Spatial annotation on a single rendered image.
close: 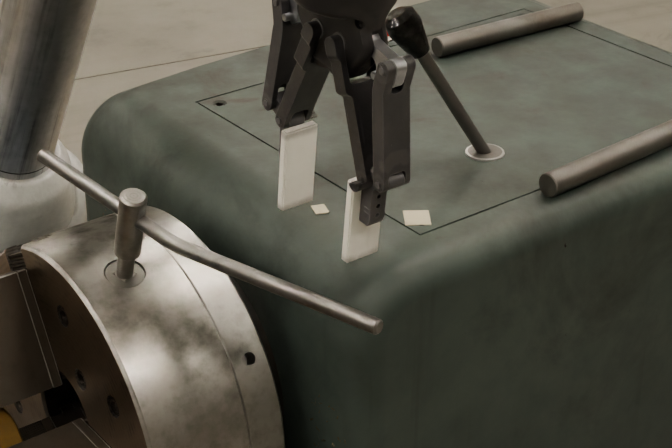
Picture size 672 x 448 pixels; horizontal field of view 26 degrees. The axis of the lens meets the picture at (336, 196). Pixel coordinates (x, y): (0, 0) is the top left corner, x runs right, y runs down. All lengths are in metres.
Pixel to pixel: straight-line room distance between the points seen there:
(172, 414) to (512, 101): 0.50
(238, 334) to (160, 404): 0.09
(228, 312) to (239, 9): 4.22
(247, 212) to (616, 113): 0.39
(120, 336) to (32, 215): 0.66
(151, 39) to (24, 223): 3.36
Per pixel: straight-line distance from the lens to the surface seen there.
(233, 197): 1.29
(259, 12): 5.36
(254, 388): 1.21
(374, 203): 1.04
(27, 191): 1.79
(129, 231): 1.16
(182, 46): 5.07
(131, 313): 1.18
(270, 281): 1.08
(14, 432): 1.26
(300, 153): 1.11
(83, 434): 1.25
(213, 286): 1.21
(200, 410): 1.18
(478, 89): 1.49
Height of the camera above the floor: 1.83
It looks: 27 degrees down
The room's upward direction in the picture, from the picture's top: straight up
